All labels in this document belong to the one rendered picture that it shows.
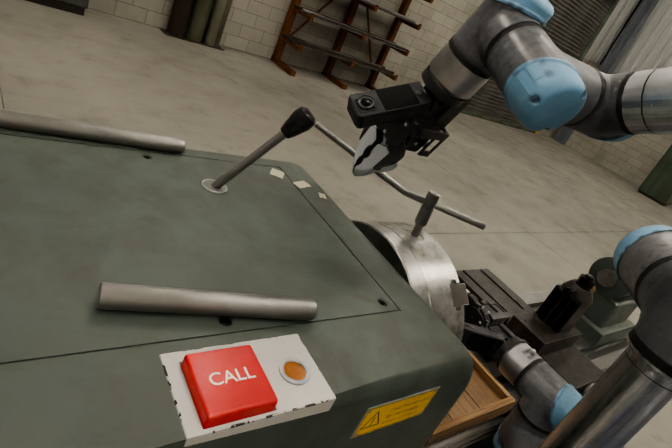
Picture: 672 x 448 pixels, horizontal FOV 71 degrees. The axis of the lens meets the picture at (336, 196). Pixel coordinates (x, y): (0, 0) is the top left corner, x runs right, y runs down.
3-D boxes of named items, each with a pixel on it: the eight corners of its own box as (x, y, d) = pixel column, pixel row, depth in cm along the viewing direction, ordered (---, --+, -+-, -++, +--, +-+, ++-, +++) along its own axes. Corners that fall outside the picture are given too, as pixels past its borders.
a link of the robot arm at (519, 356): (506, 390, 87) (529, 358, 84) (489, 371, 90) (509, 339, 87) (529, 383, 91) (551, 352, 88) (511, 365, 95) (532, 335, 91)
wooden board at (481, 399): (424, 447, 91) (433, 434, 89) (331, 315, 115) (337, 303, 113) (507, 412, 110) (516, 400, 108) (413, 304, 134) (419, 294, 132)
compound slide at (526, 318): (533, 358, 115) (545, 343, 113) (503, 328, 121) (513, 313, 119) (571, 346, 128) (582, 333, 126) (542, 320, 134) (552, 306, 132)
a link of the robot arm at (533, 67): (624, 102, 52) (576, 43, 58) (561, 72, 46) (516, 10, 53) (567, 149, 57) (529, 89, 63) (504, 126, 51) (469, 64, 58)
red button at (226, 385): (200, 436, 34) (208, 417, 33) (177, 370, 38) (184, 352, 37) (271, 416, 38) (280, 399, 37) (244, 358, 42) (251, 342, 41)
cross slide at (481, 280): (564, 401, 112) (575, 388, 110) (445, 281, 141) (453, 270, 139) (596, 386, 124) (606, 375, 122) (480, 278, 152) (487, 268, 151)
